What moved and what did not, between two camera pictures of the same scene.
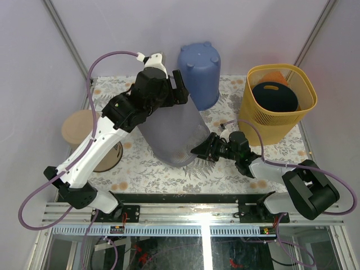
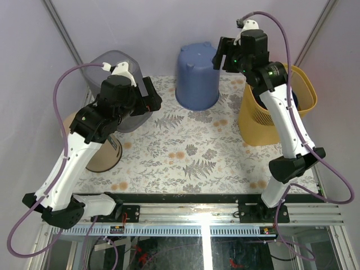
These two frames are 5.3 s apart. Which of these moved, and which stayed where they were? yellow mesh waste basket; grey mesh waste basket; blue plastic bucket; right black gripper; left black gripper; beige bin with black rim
Moved: grey mesh waste basket; left black gripper; right black gripper
Stayed: blue plastic bucket; beige bin with black rim; yellow mesh waste basket
